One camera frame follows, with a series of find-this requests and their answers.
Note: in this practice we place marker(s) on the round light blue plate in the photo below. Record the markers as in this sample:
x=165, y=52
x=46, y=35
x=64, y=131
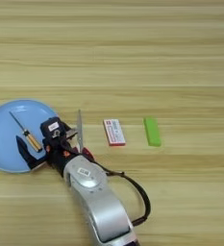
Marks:
x=4, y=141

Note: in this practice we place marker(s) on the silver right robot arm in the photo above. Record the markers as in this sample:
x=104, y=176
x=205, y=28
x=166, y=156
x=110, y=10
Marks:
x=97, y=195

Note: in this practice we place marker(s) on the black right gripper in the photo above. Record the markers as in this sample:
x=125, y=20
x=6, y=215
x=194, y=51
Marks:
x=57, y=153

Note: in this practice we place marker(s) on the green rectangular block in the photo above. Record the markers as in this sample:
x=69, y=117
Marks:
x=152, y=132

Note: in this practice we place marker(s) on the white and red small box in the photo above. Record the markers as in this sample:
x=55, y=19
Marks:
x=114, y=132

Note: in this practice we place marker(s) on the black box with white label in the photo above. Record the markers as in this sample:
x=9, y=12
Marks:
x=52, y=126

